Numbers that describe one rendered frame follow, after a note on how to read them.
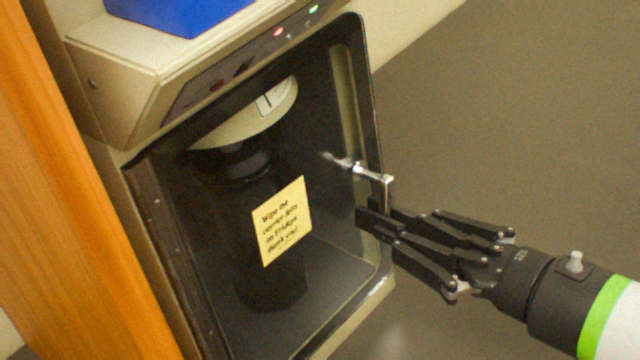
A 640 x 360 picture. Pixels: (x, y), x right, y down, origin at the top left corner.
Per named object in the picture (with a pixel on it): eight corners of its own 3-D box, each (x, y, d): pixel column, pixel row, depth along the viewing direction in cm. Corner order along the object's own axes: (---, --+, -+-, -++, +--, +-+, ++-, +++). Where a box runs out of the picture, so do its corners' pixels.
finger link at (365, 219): (405, 245, 82) (401, 248, 81) (358, 223, 86) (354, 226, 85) (405, 224, 80) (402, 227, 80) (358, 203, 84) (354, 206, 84)
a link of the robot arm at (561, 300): (569, 384, 68) (609, 331, 74) (588, 293, 62) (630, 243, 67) (513, 355, 72) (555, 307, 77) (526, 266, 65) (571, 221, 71)
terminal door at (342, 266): (236, 424, 83) (124, 161, 58) (392, 267, 99) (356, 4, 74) (241, 428, 83) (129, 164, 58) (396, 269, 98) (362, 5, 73)
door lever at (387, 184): (365, 221, 88) (352, 231, 87) (364, 156, 83) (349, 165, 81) (400, 238, 85) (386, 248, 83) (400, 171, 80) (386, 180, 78)
